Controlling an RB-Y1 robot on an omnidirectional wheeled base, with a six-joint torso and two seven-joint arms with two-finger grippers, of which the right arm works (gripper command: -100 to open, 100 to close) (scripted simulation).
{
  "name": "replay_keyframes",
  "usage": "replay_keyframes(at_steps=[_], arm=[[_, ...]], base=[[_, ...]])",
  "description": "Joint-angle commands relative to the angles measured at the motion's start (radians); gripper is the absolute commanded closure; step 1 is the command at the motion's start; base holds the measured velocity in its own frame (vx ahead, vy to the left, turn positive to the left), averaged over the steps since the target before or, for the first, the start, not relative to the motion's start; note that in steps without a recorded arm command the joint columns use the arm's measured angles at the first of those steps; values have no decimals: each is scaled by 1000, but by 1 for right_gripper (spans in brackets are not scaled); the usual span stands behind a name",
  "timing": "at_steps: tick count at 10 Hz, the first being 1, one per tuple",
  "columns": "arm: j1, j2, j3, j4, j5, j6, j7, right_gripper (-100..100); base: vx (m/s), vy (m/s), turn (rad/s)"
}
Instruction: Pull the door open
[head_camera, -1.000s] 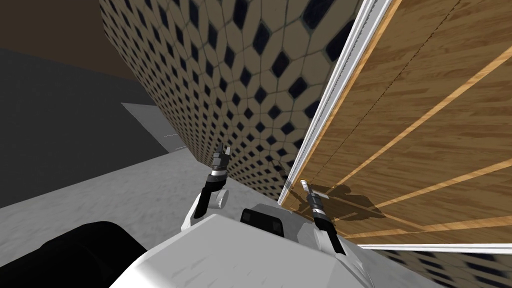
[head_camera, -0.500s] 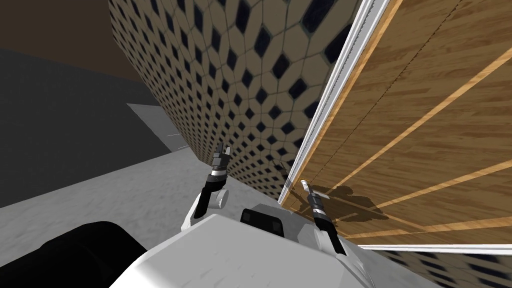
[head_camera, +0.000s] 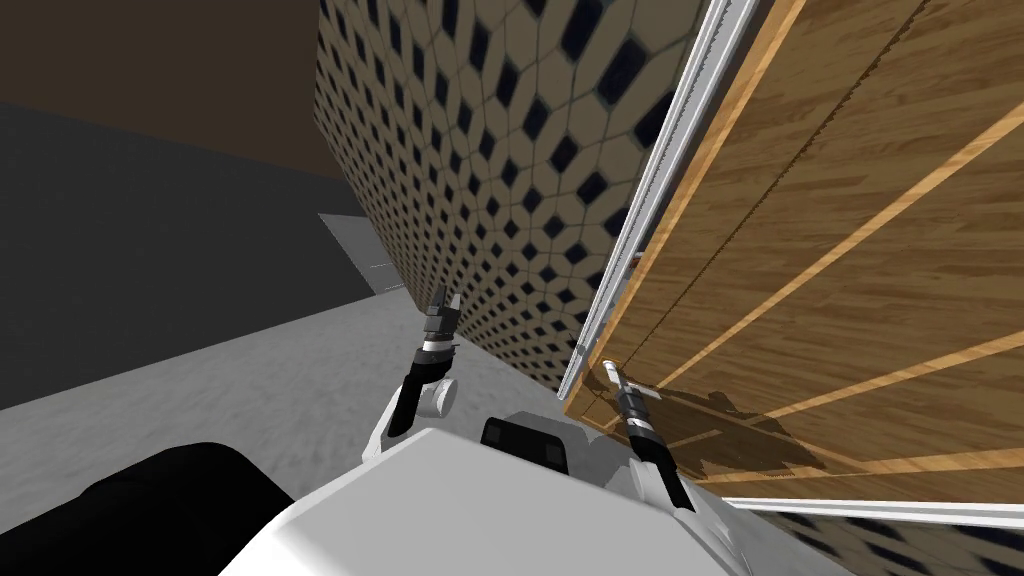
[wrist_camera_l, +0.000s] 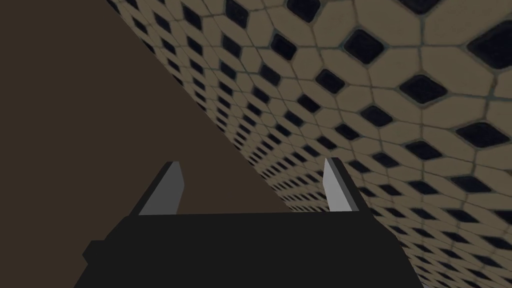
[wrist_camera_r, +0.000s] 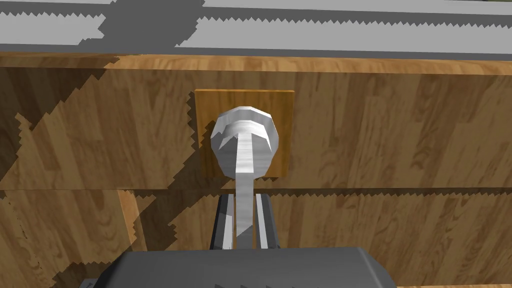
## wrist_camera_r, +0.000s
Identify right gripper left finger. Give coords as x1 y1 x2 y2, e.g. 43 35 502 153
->
209 193 236 251

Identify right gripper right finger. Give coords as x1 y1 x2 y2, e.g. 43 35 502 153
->
255 192 281 251

